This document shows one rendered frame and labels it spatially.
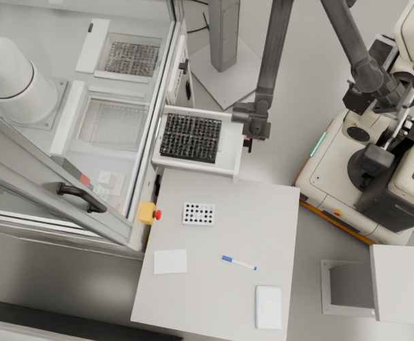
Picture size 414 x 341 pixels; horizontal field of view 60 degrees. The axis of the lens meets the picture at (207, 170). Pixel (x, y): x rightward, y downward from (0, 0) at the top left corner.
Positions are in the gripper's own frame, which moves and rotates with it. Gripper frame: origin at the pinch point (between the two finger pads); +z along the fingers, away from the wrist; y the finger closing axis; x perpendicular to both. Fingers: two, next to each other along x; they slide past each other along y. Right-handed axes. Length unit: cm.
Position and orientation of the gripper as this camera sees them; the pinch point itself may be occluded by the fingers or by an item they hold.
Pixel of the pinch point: (254, 138)
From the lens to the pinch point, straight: 142.9
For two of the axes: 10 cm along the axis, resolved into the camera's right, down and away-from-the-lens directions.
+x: -1.8, 9.3, -3.3
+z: 0.1, 3.4, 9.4
